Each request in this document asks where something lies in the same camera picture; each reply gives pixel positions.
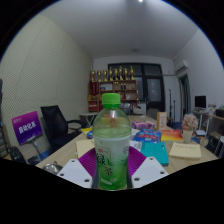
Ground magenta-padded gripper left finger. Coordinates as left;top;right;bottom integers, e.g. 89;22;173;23
56;147;99;190

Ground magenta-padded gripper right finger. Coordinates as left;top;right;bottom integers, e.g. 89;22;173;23
127;145;170;190

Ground green tea drink bottle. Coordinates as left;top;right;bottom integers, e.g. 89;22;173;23
92;92;133;191

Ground teal book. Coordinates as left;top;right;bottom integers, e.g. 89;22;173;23
139;141;170;167

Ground small pale yellow notepad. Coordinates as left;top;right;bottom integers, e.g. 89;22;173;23
75;138;96;159

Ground blue book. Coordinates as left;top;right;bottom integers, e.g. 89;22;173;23
133;128;163;144

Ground wide pale yellow notepad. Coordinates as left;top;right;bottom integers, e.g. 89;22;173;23
168;141;202;161

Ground orange yellow book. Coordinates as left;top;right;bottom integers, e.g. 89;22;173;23
160;129;184;142

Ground upright orange box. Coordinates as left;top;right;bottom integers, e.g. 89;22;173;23
156;111;168;131

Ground black office chair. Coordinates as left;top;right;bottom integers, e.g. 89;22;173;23
40;104;83;153

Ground small white side table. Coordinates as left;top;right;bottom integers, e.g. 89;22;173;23
79;112;99;128

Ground pink flowers in white pot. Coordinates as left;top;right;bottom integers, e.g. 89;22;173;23
181;113;199;144

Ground black chair with armrest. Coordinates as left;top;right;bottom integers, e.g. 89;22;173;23
7;145;28;164

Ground purple sign board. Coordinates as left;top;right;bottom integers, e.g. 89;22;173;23
11;110;44;146

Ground black framed glass door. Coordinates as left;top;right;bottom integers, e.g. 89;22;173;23
107;62;166;113

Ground wooden side desk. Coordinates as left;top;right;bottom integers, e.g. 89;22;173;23
199;111;224;158

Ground computer monitor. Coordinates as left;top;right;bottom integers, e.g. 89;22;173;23
194;95;208;110

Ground wooden shelf unit with trophies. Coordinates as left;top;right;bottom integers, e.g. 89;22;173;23
87;65;138;113

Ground white wall air conditioner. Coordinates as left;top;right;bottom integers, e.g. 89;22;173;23
173;59;190;73

